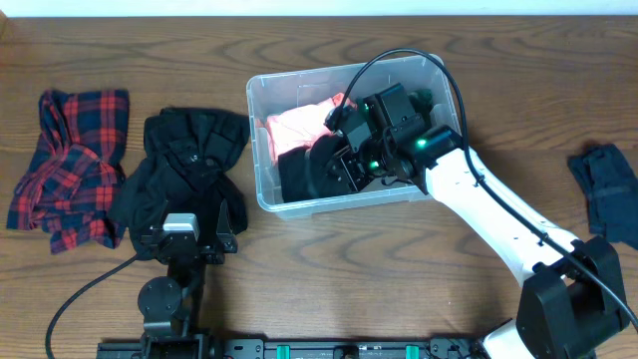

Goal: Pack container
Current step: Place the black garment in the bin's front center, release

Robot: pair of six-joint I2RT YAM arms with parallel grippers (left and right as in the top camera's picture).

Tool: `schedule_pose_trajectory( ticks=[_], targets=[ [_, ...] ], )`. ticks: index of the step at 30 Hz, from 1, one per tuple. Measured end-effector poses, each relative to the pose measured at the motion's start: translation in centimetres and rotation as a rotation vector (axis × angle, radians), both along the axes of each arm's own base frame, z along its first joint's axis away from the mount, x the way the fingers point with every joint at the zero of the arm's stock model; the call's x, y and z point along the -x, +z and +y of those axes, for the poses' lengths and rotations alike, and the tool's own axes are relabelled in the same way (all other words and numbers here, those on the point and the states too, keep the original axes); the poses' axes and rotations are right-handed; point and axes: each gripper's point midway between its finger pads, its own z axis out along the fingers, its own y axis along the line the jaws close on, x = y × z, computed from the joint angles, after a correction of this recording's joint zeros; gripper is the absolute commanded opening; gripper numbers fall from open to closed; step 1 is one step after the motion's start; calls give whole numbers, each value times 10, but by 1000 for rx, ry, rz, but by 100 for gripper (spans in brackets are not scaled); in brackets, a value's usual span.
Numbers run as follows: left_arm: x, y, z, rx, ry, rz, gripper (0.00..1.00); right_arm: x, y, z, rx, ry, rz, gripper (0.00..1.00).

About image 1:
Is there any dark green garment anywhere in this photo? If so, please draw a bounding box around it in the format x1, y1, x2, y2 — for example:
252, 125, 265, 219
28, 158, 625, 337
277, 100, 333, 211
408, 89, 434, 121

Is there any pink shirt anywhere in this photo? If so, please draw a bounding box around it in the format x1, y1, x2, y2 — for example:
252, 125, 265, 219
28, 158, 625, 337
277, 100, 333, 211
265, 93, 344, 165

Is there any black garment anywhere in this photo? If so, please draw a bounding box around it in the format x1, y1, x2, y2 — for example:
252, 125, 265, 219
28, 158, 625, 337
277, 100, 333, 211
108, 108, 250, 253
278, 135, 351, 202

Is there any navy garment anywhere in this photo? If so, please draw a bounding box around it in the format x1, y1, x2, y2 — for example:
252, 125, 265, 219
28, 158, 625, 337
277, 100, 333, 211
567, 144, 637, 249

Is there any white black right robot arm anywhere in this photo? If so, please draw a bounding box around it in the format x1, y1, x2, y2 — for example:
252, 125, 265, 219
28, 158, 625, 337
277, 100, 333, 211
326, 106, 637, 358

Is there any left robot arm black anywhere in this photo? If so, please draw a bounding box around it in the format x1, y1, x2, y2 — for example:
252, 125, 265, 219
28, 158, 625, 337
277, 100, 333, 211
134, 200, 238, 359

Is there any black crumpled garment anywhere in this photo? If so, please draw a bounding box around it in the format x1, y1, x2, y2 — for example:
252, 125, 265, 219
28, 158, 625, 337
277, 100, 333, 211
108, 108, 250, 253

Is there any clear plastic storage bin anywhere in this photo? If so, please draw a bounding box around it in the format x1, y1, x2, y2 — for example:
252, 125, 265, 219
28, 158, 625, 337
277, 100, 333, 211
246, 56, 461, 219

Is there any red navy plaid shirt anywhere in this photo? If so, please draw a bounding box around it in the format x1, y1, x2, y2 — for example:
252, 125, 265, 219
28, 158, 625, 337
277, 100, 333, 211
6, 89, 130, 254

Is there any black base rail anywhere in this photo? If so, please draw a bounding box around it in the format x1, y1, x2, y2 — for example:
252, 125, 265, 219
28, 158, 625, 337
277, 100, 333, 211
96, 338, 486, 359

